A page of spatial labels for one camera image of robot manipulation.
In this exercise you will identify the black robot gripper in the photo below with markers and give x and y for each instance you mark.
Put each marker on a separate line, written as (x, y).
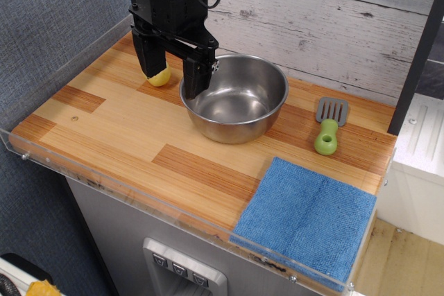
(177, 27)

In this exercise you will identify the blue microfiber cloth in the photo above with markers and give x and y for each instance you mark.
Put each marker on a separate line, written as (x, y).
(306, 221)

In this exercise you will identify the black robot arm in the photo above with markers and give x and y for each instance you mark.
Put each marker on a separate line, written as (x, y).
(176, 27)

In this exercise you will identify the yellow toy potato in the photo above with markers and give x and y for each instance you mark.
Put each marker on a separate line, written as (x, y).
(162, 78)

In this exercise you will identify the stainless steel bowl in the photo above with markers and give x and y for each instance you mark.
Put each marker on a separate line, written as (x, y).
(242, 102)

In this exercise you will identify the grey green toy spatula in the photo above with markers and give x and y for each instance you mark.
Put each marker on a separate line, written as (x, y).
(331, 114)

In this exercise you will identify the silver toy fridge cabinet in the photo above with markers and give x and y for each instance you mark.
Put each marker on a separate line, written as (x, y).
(119, 231)

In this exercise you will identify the grey dispenser button panel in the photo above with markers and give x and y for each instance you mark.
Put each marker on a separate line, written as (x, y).
(180, 270)

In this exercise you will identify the yellow object bottom left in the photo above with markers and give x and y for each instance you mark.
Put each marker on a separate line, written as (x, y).
(42, 288)

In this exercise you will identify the black white bottom-left equipment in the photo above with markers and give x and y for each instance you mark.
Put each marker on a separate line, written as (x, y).
(22, 272)

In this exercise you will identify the white toy sink counter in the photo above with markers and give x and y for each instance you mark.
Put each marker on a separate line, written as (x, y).
(411, 196)

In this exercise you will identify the dark right frame post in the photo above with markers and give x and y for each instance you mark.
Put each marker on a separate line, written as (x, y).
(418, 64)

